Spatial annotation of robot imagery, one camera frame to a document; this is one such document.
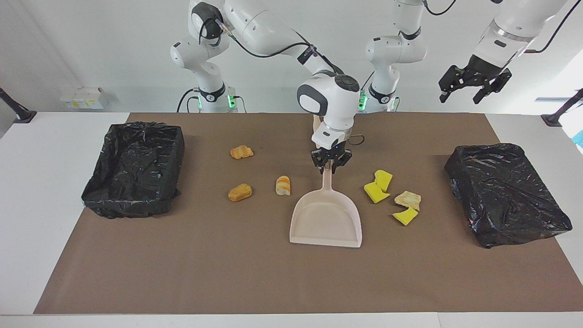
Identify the open bin with black liner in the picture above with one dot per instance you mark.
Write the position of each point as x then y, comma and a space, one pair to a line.
136, 173

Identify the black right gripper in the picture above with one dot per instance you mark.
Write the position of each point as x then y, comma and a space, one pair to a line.
330, 152

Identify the bin covered with black bag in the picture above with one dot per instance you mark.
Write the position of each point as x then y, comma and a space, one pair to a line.
505, 196

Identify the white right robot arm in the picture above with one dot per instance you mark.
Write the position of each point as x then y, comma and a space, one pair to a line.
273, 32

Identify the beige bread chunk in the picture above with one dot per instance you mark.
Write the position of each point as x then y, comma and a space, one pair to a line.
407, 199

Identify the brown table mat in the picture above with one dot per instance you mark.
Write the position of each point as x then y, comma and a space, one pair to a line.
273, 282

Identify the teal object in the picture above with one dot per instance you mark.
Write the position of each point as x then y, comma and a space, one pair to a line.
580, 139

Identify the striped bread roll piece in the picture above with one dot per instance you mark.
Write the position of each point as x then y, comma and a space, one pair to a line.
283, 185

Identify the black stand post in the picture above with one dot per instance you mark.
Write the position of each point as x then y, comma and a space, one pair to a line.
18, 111
558, 114

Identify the beige brush with black bristles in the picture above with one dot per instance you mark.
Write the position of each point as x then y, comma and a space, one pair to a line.
316, 123

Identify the beige plastic dustpan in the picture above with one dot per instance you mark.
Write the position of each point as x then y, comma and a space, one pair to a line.
325, 218

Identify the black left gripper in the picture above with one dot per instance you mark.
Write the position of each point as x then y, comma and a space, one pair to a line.
483, 68

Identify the white box with yellow label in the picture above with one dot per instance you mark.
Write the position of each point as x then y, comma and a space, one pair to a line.
82, 98

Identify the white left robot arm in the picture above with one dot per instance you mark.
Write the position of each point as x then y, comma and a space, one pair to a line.
391, 48

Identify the striped croissant piece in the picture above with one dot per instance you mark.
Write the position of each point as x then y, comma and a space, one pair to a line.
241, 151

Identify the brown oval bread roll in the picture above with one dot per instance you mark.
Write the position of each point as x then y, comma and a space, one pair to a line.
240, 192

